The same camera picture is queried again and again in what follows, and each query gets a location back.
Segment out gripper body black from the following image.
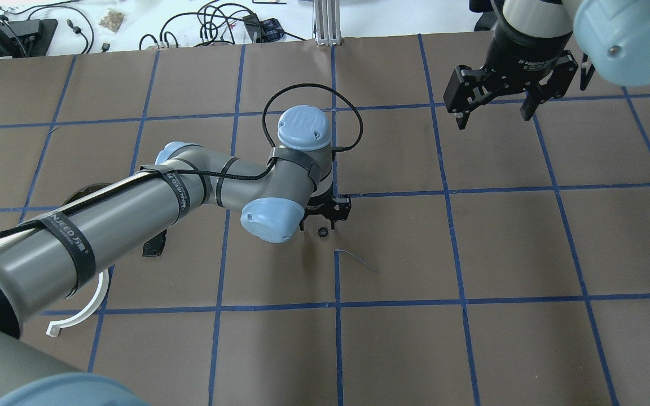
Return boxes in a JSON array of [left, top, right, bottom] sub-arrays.
[[443, 34, 578, 113], [300, 189, 352, 226]]

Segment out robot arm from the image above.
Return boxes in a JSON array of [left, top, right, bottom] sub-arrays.
[[0, 105, 349, 405], [443, 1, 650, 130]]

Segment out black brake pad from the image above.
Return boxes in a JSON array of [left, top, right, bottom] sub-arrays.
[[142, 230, 168, 258]]

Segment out green curved brake shoe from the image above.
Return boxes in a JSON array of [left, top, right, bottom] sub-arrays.
[[62, 183, 111, 206]]

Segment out black box on table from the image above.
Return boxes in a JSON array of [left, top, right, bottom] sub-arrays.
[[0, 20, 59, 58]]

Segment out aluminium frame post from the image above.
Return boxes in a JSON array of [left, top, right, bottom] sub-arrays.
[[312, 0, 342, 46]]

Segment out white curved plastic bracket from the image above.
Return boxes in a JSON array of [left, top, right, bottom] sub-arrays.
[[46, 269, 111, 338]]

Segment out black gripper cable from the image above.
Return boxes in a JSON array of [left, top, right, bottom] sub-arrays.
[[0, 83, 364, 249]]

